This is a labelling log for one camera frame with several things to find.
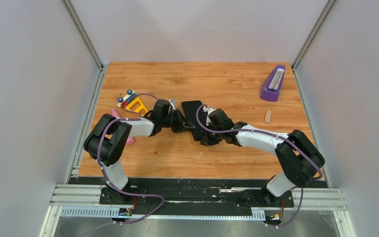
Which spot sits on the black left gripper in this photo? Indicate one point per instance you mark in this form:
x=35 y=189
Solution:
x=182 y=124

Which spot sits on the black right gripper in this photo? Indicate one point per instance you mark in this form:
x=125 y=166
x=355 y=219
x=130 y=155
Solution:
x=208 y=141

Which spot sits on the black zip tool case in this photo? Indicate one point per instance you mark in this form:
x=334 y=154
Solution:
x=190 y=108

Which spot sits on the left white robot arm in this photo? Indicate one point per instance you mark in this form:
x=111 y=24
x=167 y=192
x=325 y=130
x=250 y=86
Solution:
x=107 y=140

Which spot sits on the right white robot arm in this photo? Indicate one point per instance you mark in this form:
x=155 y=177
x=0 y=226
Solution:
x=300 y=160

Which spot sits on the small wooden block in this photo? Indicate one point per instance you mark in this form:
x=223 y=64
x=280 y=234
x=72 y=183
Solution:
x=268 y=115

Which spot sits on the pink cylinder tube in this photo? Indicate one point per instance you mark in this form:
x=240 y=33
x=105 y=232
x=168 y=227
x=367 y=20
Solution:
x=130 y=140

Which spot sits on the colourful toy block truck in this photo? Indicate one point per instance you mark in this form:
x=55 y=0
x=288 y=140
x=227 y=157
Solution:
x=130 y=101

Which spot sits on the purple metronome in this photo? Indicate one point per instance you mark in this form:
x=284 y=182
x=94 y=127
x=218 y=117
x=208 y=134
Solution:
x=271 y=87

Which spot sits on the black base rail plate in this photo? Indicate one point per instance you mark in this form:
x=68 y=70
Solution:
x=194 y=197

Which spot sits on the right aluminium frame post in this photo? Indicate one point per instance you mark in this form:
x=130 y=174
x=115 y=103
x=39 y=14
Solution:
x=323 y=16

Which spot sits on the aluminium frame post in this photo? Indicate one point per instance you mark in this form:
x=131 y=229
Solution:
x=323 y=16
x=82 y=33

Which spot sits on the left aluminium frame post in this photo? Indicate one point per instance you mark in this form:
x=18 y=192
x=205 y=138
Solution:
x=82 y=33

